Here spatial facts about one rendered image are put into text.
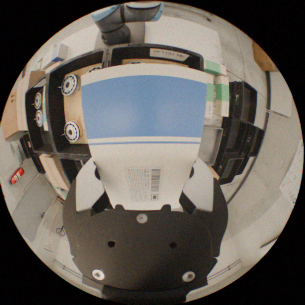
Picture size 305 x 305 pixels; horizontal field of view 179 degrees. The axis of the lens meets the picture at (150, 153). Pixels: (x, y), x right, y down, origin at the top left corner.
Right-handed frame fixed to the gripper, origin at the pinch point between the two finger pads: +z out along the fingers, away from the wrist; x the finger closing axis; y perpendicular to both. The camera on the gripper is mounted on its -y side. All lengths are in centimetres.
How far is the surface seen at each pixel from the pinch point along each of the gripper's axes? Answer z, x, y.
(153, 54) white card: 23.0, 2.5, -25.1
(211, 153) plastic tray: 40, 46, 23
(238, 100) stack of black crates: 57, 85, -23
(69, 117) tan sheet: 27.8, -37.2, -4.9
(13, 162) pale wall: 34, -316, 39
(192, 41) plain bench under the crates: 41, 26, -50
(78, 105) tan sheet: 27.8, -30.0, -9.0
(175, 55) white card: 21.8, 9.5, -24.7
